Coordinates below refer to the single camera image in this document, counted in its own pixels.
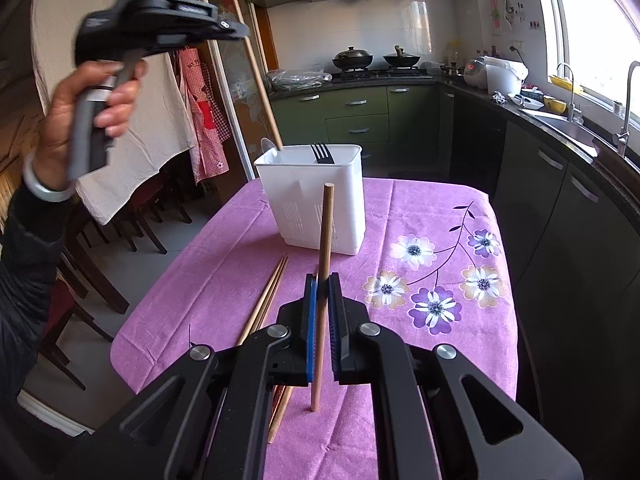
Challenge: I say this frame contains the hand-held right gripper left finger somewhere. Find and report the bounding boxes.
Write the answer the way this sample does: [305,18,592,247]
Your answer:
[55,272,321,480]

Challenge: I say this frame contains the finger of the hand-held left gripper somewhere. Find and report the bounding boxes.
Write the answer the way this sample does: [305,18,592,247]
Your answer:
[212,15,251,44]

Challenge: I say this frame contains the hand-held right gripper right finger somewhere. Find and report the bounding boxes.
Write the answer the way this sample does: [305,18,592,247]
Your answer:
[327,272,583,480]

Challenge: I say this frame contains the white plastic utensil holder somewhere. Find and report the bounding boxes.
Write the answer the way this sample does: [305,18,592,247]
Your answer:
[253,144,364,256]

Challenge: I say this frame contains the person's left forearm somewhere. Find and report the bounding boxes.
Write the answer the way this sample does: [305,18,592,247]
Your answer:
[0,182,68,411]

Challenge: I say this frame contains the person's left hand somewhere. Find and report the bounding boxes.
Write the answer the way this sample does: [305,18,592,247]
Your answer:
[22,57,150,196]

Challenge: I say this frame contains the glass sliding door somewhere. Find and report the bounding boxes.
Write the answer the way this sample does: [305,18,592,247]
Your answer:
[192,0,281,181]

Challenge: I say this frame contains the clear plastic bag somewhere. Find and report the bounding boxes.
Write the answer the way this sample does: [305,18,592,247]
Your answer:
[266,67,333,92]

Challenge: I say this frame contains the red checked apron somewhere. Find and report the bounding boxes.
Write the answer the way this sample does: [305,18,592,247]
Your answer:
[172,46,233,184]

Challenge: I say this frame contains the pink floral tablecloth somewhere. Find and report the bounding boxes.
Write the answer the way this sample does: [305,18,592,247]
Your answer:
[110,176,518,480]

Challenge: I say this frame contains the black wok with lid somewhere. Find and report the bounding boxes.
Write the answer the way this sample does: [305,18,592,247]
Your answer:
[331,46,374,72]

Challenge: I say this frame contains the green lower kitchen cabinets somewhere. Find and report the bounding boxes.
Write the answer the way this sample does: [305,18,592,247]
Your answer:
[267,84,441,178]

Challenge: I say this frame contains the white hanging cloth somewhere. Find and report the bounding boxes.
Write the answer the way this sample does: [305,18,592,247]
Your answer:
[31,0,197,226]

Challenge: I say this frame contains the gas stove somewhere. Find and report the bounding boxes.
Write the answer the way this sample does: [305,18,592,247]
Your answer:
[330,67,435,81]

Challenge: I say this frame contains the dark kitchen cabinets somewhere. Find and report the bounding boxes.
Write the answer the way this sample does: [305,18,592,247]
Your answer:
[437,87,640,411]

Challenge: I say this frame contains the red seat wooden chair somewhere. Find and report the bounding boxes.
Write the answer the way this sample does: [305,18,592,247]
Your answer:
[37,260,116,391]

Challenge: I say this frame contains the white rice cooker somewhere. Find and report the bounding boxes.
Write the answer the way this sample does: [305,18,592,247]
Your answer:
[462,56,488,90]

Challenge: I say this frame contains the white bowl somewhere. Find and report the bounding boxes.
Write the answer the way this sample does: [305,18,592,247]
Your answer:
[507,92,545,111]

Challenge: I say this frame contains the steel kitchen sink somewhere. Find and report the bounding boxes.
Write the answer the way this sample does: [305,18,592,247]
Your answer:
[525,110,601,148]

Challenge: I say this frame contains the black kitchen countertop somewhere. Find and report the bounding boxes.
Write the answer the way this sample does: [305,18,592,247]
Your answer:
[267,67,640,211]

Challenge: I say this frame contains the small steel faucet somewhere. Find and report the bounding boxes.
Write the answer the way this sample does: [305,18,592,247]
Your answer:
[556,62,577,121]

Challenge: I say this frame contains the tall steel faucet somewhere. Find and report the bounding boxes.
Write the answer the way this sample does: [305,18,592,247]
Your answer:
[614,60,640,157]

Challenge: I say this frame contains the kitchen window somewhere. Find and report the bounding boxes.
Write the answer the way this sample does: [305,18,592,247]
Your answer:
[530,0,640,111]

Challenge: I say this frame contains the black wok with handle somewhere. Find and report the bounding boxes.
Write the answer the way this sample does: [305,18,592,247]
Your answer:
[382,45,422,68]

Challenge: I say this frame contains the silver bracelet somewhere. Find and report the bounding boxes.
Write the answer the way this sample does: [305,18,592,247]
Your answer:
[22,152,76,204]

